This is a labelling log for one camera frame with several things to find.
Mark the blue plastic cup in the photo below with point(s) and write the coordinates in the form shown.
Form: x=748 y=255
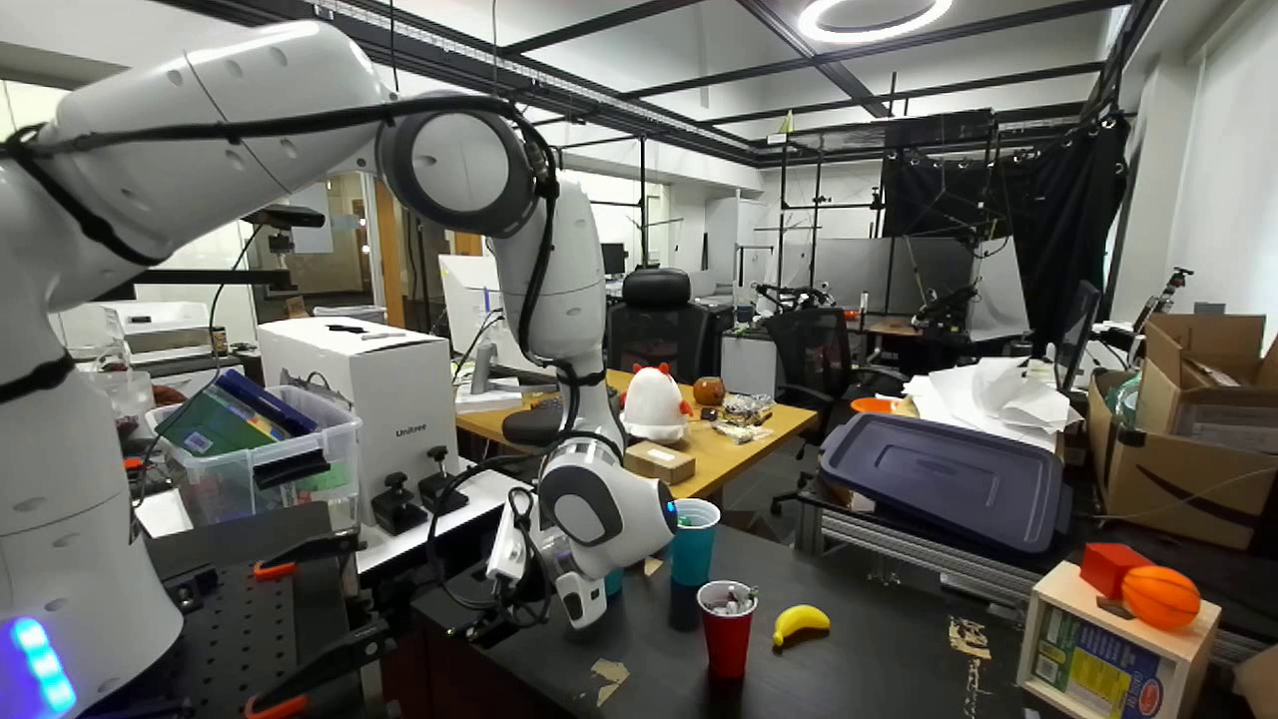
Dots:
x=697 y=543
x=615 y=584

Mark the yellow toy banana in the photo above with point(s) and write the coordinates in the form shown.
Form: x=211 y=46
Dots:
x=799 y=624

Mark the tan flat box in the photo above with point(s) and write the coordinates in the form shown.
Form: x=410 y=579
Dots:
x=661 y=460

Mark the dark blue tote lid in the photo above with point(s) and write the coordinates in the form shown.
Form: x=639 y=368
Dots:
x=944 y=480

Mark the black hand controller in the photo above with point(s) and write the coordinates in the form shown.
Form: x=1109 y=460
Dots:
x=446 y=495
x=398 y=507

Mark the green book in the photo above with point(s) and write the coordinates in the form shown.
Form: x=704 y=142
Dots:
x=211 y=423

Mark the black curtain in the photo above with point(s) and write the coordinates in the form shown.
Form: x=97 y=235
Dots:
x=1012 y=185

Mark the green bottle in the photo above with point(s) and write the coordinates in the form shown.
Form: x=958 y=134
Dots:
x=1126 y=400

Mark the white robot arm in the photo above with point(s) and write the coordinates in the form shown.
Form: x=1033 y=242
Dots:
x=202 y=134

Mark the white side table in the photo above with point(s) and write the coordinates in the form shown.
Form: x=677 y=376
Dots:
x=413 y=540

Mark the white paper pile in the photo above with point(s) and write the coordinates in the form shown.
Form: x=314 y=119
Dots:
x=992 y=392

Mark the white hard hat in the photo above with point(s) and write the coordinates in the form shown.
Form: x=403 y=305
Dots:
x=653 y=400

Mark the red plastic cup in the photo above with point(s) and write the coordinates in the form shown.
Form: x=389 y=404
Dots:
x=728 y=644

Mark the red toy block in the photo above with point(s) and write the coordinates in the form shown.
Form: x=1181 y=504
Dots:
x=1102 y=565

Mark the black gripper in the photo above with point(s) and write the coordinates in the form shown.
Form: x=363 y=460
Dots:
x=540 y=592

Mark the brown ball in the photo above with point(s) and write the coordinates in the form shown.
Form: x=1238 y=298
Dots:
x=708 y=392

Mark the white backed monitor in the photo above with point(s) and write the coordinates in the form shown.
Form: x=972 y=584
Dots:
x=464 y=305

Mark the black office chair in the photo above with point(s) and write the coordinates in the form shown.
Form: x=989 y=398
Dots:
x=661 y=322
x=811 y=351

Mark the wooden desk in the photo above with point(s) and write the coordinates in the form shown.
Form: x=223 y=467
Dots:
x=743 y=452

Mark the white carton box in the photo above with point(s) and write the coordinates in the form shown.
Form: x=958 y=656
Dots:
x=383 y=400

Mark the orange bowl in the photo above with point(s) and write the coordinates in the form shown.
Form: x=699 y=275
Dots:
x=866 y=404

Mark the wooden toy box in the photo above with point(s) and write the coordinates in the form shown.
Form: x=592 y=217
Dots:
x=1093 y=664

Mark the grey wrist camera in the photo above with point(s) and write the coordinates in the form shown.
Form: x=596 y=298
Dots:
x=508 y=531

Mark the orange toy ball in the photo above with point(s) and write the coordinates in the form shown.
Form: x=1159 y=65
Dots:
x=1159 y=599

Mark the open cardboard box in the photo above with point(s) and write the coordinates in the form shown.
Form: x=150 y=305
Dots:
x=1203 y=346

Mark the clear round container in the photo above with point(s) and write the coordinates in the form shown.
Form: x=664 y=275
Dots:
x=743 y=415

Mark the blue book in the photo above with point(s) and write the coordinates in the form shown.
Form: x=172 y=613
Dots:
x=274 y=404

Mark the black perforated metal cart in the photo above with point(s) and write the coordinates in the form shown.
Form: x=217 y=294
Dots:
x=223 y=624

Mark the clear plastic bin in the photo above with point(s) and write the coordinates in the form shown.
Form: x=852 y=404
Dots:
x=239 y=484

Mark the large cardboard box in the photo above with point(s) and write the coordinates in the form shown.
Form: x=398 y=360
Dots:
x=1183 y=494

